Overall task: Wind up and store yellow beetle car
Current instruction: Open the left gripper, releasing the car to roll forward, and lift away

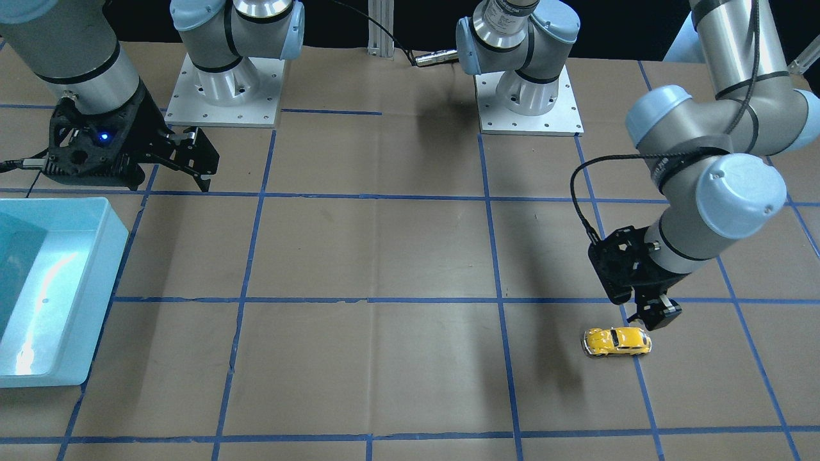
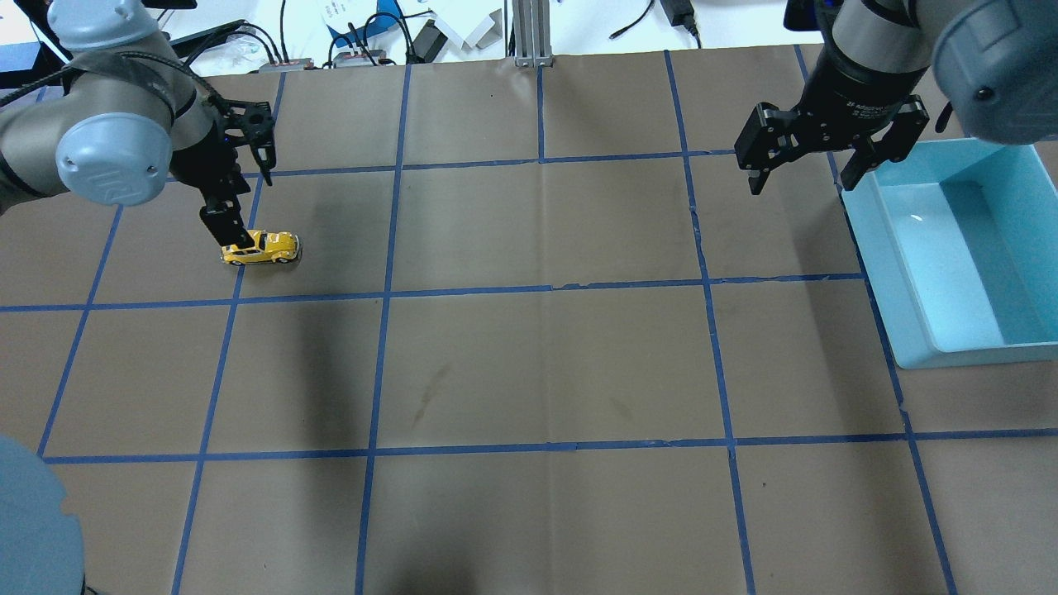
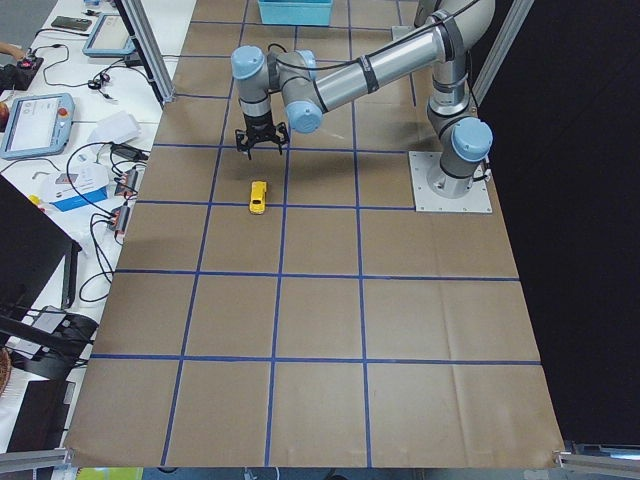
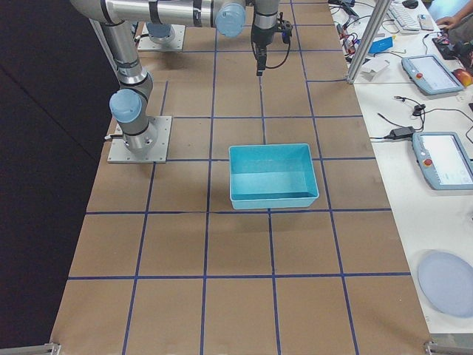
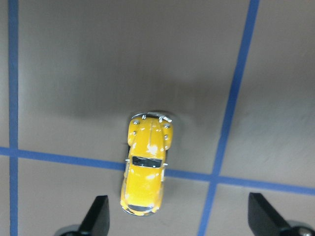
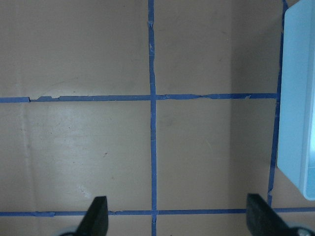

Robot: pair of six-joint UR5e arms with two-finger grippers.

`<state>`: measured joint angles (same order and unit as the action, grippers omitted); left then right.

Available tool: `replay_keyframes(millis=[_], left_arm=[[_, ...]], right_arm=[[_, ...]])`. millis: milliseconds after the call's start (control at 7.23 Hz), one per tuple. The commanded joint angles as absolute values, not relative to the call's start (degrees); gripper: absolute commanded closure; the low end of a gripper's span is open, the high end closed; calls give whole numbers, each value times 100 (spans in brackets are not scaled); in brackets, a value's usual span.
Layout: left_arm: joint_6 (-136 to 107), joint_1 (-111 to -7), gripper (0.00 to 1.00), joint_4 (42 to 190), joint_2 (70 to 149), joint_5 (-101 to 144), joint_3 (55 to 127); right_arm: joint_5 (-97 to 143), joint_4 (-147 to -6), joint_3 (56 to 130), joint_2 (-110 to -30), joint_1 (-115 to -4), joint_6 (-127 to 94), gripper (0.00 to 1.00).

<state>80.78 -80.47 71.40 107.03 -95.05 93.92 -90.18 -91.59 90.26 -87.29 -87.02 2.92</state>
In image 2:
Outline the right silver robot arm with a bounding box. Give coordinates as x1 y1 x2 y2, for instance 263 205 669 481
734 1 1057 195

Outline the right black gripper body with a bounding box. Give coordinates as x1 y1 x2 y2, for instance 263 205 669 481
746 94 930 158

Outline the blue cardboard box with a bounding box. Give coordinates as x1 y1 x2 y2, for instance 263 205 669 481
320 1 403 46

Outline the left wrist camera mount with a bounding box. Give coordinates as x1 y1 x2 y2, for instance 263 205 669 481
218 100 277 186

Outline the black power adapter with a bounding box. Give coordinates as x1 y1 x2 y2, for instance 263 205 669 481
659 0 695 30

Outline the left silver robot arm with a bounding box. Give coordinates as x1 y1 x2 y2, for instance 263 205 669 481
1 1 274 248

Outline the white folded paper box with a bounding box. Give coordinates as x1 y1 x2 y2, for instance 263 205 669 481
426 1 505 49

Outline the yellow beetle toy car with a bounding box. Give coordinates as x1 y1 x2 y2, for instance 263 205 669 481
222 230 302 267

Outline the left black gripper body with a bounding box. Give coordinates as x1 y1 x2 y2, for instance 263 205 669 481
174 116 249 204

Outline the aluminium frame post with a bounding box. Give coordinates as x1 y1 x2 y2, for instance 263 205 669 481
510 1 553 68

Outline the light blue plastic bin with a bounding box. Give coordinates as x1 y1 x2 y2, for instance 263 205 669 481
841 139 1057 369

